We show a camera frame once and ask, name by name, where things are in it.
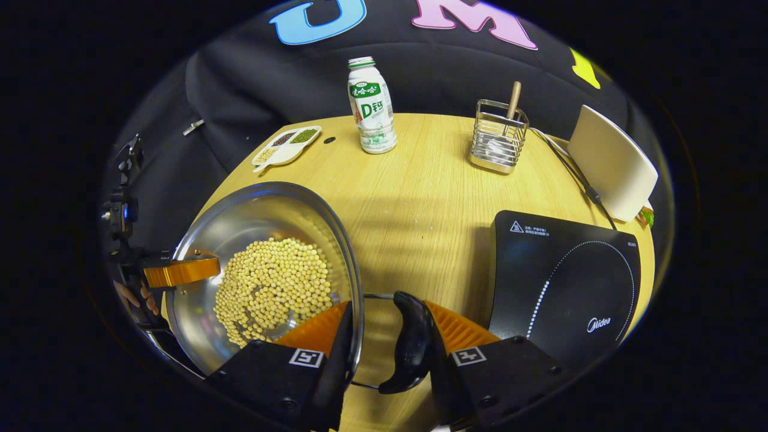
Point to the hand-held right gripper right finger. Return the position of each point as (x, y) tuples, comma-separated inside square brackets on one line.
[(450, 390)]

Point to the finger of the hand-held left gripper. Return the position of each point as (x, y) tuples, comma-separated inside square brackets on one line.
[(180, 271)]

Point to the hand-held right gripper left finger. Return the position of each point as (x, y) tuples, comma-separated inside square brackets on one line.
[(336, 372)]

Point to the pile of yellow soybeans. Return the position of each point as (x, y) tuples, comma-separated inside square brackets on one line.
[(270, 288)]

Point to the black induction cooktop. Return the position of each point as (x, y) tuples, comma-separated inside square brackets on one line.
[(570, 270)]

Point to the silver cloth clip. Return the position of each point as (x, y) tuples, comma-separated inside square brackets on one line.
[(193, 127)]

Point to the white divided dish of beans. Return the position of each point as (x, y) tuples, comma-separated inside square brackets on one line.
[(282, 153)]

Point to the white drink bottle green label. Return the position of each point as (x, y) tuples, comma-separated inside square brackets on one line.
[(372, 108)]

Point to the white toaster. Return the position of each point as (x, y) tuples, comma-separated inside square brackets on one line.
[(612, 162)]

